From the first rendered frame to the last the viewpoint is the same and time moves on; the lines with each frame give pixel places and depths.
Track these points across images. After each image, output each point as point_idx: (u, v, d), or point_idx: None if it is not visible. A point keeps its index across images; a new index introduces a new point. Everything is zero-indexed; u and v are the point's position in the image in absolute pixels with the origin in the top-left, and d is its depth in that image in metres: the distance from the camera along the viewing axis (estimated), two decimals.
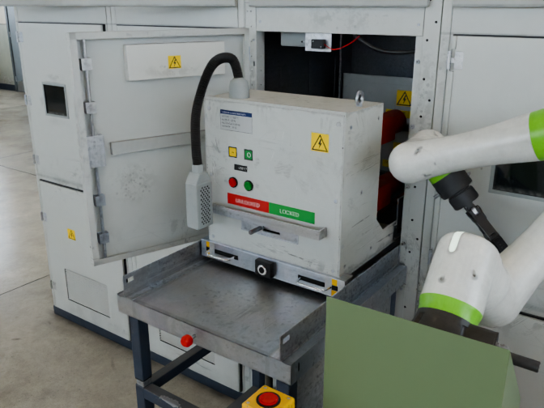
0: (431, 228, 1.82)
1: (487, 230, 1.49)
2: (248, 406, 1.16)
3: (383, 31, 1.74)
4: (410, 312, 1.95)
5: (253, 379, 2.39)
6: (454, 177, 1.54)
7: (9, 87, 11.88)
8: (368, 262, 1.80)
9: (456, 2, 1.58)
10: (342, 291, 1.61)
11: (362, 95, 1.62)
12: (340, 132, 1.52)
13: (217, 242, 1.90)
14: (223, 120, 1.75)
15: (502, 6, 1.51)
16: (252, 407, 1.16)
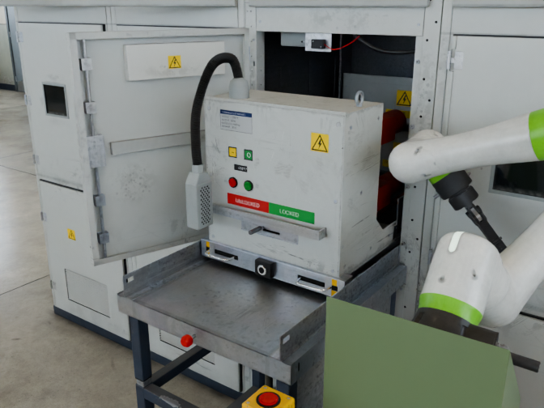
0: (431, 228, 1.82)
1: (490, 236, 1.54)
2: (248, 406, 1.16)
3: (383, 31, 1.74)
4: (410, 312, 1.95)
5: (253, 379, 2.39)
6: (454, 177, 1.54)
7: (9, 87, 11.88)
8: (368, 262, 1.80)
9: (456, 2, 1.58)
10: (342, 291, 1.61)
11: (362, 95, 1.62)
12: (340, 132, 1.52)
13: (217, 242, 1.90)
14: (223, 120, 1.75)
15: (502, 6, 1.51)
16: (252, 407, 1.16)
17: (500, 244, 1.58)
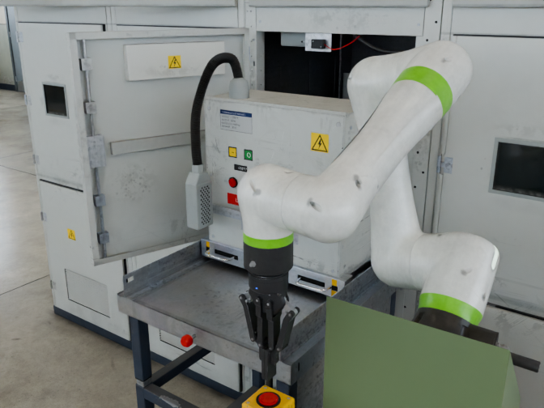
0: (431, 228, 1.82)
1: (252, 325, 1.15)
2: (248, 406, 1.16)
3: (383, 31, 1.74)
4: (410, 312, 1.95)
5: (253, 379, 2.39)
6: None
7: (9, 87, 11.88)
8: (368, 262, 1.80)
9: (456, 2, 1.58)
10: (342, 291, 1.61)
11: None
12: (340, 132, 1.52)
13: (217, 242, 1.90)
14: (223, 120, 1.75)
15: (502, 6, 1.51)
16: (252, 407, 1.16)
17: (270, 354, 1.13)
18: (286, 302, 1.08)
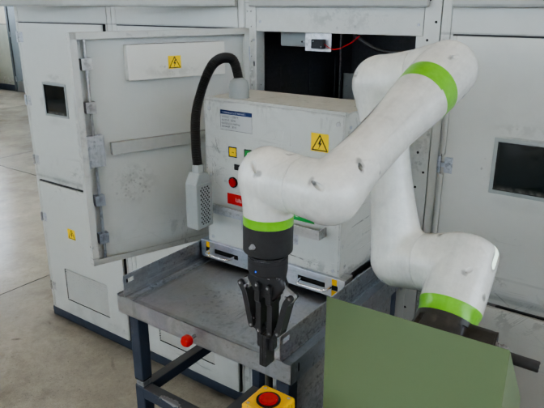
0: (431, 228, 1.82)
1: (251, 311, 1.15)
2: (248, 406, 1.16)
3: (383, 31, 1.74)
4: (410, 312, 1.95)
5: (253, 379, 2.39)
6: None
7: (9, 87, 11.88)
8: (368, 262, 1.80)
9: (456, 2, 1.58)
10: (342, 291, 1.61)
11: None
12: (340, 132, 1.52)
13: (217, 242, 1.90)
14: (223, 120, 1.75)
15: (502, 6, 1.51)
16: (252, 407, 1.16)
17: (269, 339, 1.12)
18: (286, 286, 1.07)
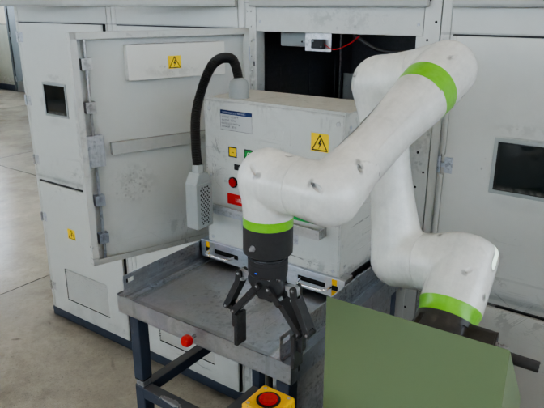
0: (431, 228, 1.82)
1: None
2: (248, 406, 1.16)
3: (383, 31, 1.74)
4: (410, 312, 1.95)
5: (253, 379, 2.39)
6: None
7: (9, 87, 11.88)
8: (368, 262, 1.80)
9: (456, 2, 1.58)
10: (342, 291, 1.61)
11: None
12: (340, 132, 1.52)
13: (217, 242, 1.90)
14: (223, 120, 1.75)
15: (502, 6, 1.51)
16: (252, 407, 1.16)
17: (297, 341, 1.08)
18: (285, 284, 1.07)
